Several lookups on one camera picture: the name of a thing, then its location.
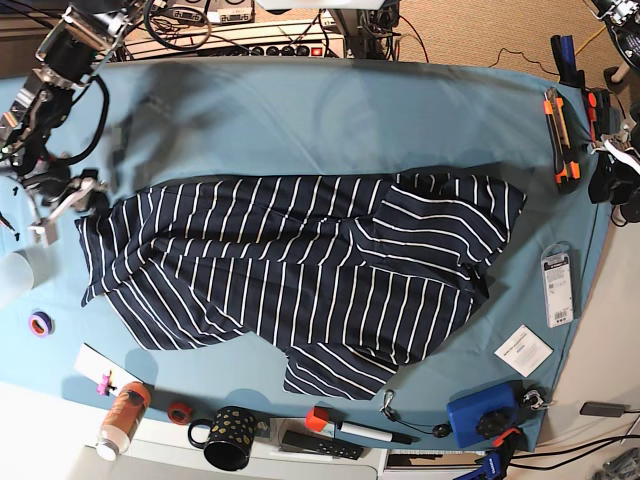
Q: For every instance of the small orange black tool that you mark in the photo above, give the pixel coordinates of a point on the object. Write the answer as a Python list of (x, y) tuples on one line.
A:
[(599, 112)]

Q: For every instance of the blue orange clamp bottom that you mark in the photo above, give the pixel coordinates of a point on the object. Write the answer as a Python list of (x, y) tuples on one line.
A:
[(495, 463)]

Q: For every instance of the orange red cube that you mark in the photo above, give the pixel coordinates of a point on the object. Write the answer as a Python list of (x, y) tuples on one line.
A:
[(317, 419)]

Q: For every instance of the black power strip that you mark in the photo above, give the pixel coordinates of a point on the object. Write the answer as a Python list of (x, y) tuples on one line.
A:
[(300, 50)]

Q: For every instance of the black knob on box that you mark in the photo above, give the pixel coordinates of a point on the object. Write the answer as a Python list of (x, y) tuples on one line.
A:
[(493, 424)]

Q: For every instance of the black power adapter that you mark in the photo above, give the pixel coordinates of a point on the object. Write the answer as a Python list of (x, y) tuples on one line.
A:
[(603, 409)]

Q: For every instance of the purple tape roll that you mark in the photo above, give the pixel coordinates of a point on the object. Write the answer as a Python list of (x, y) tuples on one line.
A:
[(40, 324)]

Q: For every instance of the translucent white cup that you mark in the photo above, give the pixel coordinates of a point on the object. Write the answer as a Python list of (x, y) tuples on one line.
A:
[(16, 277)]

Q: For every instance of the black mug gold pattern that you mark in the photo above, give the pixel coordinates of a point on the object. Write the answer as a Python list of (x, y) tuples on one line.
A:
[(227, 439)]

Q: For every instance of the clear plastic blister pack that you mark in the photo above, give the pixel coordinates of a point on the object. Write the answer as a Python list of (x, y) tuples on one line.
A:
[(555, 263)]

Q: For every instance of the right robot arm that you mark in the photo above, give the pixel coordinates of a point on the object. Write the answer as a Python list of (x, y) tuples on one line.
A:
[(84, 39)]

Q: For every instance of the silver carabiner keyring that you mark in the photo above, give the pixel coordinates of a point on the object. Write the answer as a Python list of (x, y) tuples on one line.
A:
[(535, 401)]

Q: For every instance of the blue plastic box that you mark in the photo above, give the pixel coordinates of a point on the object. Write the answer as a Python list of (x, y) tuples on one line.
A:
[(465, 412)]

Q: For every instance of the navy white striped t-shirt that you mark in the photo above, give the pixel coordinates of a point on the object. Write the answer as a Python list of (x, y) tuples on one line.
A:
[(351, 277)]

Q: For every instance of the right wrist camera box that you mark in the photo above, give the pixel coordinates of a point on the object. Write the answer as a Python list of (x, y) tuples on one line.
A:
[(44, 233)]

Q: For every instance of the red tape roll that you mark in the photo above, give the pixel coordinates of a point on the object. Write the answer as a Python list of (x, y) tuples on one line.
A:
[(179, 413)]

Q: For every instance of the white square paper packet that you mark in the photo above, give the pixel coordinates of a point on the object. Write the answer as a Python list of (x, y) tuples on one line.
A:
[(523, 351)]

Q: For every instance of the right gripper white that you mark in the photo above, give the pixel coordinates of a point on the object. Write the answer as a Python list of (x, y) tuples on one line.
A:
[(51, 193)]

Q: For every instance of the white black marker pen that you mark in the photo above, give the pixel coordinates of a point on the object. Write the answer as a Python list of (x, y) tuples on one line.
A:
[(374, 434)]

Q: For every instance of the orange black utility knife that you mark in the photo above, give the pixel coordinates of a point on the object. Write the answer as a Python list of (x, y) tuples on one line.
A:
[(567, 171)]

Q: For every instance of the black remote control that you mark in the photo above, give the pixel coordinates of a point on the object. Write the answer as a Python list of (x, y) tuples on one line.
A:
[(324, 445)]

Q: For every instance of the white paper sheet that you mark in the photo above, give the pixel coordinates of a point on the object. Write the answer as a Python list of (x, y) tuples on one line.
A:
[(92, 365)]

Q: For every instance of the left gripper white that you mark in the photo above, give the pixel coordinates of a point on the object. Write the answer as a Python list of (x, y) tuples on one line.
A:
[(612, 180)]

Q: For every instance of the orange bottle white cap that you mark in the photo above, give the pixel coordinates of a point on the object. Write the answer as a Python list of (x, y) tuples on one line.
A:
[(122, 420)]

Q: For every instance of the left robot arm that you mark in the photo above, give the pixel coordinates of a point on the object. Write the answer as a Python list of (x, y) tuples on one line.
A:
[(621, 19)]

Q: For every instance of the black computer mouse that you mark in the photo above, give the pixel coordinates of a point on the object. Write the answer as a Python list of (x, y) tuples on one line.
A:
[(630, 212)]

